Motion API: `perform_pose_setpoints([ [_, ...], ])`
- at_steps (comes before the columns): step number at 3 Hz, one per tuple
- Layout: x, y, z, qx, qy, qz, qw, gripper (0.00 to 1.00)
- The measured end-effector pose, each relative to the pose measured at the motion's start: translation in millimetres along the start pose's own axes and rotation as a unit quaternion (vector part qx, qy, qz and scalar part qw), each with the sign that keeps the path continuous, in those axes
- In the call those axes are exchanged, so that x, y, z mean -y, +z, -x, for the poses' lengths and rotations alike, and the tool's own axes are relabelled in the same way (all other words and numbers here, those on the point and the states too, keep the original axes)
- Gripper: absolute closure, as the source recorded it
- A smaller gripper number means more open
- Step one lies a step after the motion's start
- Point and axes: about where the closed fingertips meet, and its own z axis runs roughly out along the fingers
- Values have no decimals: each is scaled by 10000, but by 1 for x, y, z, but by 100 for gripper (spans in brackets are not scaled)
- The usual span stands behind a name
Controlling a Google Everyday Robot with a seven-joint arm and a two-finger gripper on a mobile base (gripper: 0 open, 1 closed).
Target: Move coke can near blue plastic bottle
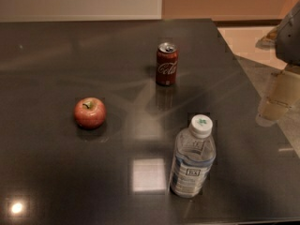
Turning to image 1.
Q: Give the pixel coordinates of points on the red coke can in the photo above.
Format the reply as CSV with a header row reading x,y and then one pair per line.
x,y
167,61

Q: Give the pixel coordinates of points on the red apple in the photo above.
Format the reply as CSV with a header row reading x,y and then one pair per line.
x,y
89,113

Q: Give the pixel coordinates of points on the clear plastic water bottle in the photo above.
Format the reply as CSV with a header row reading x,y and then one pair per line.
x,y
193,156

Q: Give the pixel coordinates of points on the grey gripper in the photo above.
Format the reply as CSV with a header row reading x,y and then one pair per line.
x,y
289,39

